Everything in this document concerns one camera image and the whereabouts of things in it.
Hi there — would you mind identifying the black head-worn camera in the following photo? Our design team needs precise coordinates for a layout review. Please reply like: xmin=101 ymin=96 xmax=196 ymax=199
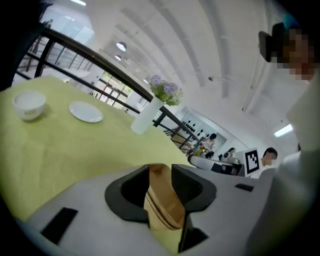
xmin=258 ymin=22 xmax=286 ymax=63

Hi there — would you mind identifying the white saucer container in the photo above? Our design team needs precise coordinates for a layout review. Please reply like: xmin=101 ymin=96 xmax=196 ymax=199
xmin=68 ymin=100 xmax=104 ymax=124

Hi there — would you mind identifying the black metal railing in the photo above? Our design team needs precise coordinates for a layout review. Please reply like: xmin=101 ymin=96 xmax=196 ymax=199
xmin=14 ymin=26 xmax=201 ymax=152

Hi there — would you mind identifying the tan wooden small container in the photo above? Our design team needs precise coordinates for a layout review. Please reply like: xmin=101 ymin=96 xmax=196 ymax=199
xmin=148 ymin=163 xmax=186 ymax=230
xmin=143 ymin=189 xmax=181 ymax=231

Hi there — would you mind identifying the shelf with black items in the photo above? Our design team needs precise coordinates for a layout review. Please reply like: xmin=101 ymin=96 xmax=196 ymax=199
xmin=180 ymin=119 xmax=210 ymax=141

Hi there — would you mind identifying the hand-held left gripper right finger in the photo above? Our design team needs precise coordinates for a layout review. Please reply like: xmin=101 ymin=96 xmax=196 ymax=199
xmin=171 ymin=163 xmax=217 ymax=253

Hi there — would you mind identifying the white vase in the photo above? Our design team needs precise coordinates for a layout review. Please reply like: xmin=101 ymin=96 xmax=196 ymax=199
xmin=130 ymin=96 xmax=165 ymax=136

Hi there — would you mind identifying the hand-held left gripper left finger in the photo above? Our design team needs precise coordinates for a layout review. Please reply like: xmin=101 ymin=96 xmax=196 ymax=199
xmin=104 ymin=163 xmax=151 ymax=224

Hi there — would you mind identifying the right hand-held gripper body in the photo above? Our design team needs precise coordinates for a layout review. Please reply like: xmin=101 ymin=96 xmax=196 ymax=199
xmin=187 ymin=147 xmax=261 ymax=178

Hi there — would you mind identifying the person's white shirt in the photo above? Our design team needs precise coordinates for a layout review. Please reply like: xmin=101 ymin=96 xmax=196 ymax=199
xmin=246 ymin=72 xmax=320 ymax=256

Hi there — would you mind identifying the white bowl container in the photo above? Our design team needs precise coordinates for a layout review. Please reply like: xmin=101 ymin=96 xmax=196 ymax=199
xmin=12 ymin=90 xmax=47 ymax=122

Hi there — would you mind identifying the long ceiling light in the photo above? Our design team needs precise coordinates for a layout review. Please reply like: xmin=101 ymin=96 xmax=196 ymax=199
xmin=273 ymin=123 xmax=294 ymax=138

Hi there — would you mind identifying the purple flower bouquet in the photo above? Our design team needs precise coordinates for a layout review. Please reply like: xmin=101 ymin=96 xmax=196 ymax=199
xmin=148 ymin=74 xmax=184 ymax=107

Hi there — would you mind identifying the person's head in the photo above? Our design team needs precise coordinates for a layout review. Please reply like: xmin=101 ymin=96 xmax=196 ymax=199
xmin=282 ymin=27 xmax=319 ymax=81

